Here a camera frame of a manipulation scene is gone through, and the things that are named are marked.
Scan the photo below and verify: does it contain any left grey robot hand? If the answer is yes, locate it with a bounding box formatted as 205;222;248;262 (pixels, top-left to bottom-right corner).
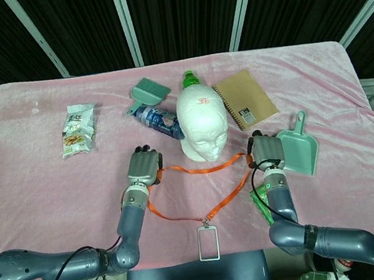
124;143;167;190

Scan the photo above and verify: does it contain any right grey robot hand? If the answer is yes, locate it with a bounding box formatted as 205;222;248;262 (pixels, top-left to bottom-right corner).
243;127;287;175

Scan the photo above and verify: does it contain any orange badge lanyard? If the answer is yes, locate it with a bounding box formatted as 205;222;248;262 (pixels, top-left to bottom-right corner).
142;151;263;229

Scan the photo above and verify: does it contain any clear badge holder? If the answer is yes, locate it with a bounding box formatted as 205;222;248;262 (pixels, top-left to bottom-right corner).
194;217;221;262

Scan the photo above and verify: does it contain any white foam mannequin head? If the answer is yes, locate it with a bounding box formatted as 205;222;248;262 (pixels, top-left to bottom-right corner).
173;83;234;165

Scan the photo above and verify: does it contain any teal dustpan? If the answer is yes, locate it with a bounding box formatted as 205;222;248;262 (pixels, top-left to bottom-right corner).
273;109;323;180

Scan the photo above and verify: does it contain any blue drink bottle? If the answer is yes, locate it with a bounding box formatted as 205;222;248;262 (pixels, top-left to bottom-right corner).
133;99;186;146

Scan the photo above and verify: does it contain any green wet wipes pack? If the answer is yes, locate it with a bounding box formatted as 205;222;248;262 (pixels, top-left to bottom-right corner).
249;186;276;228

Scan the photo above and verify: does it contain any brown spiral notebook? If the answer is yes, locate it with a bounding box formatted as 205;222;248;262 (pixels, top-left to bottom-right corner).
210;65;282;135

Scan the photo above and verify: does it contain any pink plush tablecloth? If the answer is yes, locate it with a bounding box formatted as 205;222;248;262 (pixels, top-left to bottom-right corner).
0;34;374;280

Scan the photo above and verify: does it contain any white snack bag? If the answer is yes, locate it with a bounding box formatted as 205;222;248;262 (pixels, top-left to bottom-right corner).
55;102;102;160

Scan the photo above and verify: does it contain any teal hand brush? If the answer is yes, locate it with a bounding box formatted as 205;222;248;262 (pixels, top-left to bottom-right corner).
122;74;174;117

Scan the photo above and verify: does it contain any green drink bottle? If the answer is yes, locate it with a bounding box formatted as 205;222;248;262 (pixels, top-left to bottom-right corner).
180;69;202;90

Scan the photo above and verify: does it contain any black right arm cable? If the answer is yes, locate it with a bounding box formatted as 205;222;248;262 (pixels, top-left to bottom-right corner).
248;156;301;229

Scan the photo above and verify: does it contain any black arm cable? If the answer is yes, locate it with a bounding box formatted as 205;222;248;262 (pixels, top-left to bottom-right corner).
248;156;301;229
32;236;127;280

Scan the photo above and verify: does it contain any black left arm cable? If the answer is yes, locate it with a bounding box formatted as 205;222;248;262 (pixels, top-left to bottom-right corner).
32;236;127;280

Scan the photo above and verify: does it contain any white partition post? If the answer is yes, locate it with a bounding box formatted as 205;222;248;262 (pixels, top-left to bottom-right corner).
111;0;146;70
5;0;71;84
222;0;266;53
334;0;374;50

